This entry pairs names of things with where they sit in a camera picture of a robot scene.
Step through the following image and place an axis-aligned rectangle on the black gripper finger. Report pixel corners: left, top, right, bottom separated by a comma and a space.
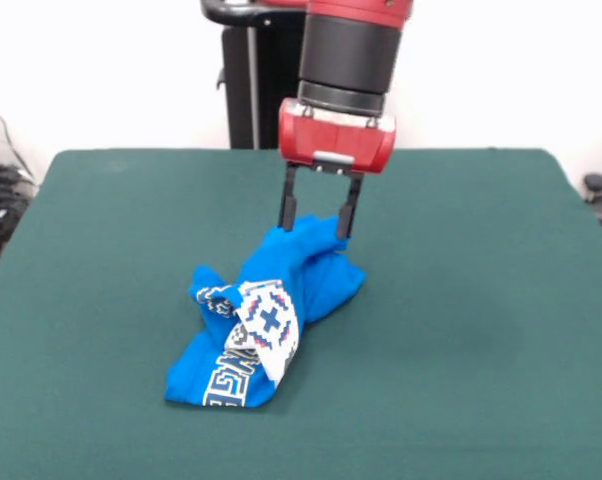
278, 162, 300, 233
336, 174, 363, 240

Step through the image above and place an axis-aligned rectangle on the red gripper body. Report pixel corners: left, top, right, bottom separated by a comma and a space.
278, 110, 397, 177

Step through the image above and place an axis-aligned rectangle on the blue printed T-shirt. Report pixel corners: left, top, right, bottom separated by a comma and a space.
163, 214, 367, 409

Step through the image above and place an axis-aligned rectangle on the dark green table cloth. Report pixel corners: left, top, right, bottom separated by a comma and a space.
0, 147, 602, 480

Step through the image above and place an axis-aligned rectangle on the black office chair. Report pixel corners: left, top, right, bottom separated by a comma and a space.
582, 172, 602, 251

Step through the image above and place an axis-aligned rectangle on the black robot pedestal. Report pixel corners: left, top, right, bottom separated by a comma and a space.
200, 0, 310, 150

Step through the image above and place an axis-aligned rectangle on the black cable tangle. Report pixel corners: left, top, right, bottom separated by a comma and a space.
0, 92, 40, 264

